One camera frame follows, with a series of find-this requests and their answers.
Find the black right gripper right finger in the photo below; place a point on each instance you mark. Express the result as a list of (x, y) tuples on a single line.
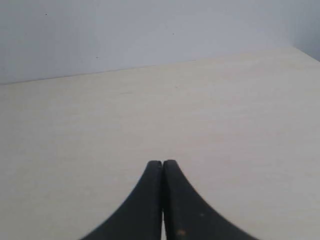
[(186, 214)]

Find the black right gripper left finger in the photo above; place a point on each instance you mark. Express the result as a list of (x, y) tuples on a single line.
[(139, 217)]

